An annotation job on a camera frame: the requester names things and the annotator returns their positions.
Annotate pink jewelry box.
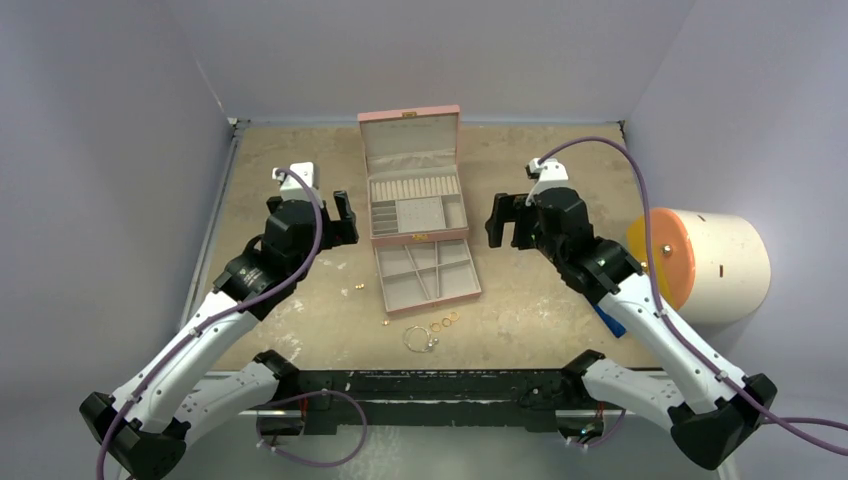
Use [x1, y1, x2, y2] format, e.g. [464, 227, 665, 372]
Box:
[357, 105, 482, 314]

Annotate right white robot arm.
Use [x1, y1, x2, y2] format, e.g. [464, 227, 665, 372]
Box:
[485, 187, 777, 470]

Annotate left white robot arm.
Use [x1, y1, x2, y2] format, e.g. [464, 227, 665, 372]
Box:
[79, 188, 359, 479]

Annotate blue stapler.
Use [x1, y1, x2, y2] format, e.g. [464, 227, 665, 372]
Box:
[592, 304, 627, 338]

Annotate white cylinder orange lid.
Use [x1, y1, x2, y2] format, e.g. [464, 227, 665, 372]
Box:
[624, 208, 771, 328]

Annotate purple cable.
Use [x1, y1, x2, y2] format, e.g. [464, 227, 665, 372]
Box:
[95, 167, 326, 480]
[537, 136, 848, 458]
[566, 409, 627, 452]
[256, 389, 369, 469]

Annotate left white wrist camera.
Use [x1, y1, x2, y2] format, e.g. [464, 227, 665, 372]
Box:
[272, 162, 322, 206]

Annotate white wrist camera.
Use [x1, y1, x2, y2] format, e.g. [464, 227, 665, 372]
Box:
[525, 158, 569, 205]
[272, 162, 322, 206]

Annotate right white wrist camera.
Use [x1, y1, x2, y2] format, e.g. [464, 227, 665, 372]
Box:
[525, 158, 569, 205]

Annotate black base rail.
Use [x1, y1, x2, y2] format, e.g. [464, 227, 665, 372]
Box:
[254, 367, 627, 439]

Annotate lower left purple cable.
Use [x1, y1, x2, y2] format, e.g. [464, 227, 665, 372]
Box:
[256, 389, 369, 469]

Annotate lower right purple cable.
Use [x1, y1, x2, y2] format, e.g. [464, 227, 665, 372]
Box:
[566, 409, 627, 452]

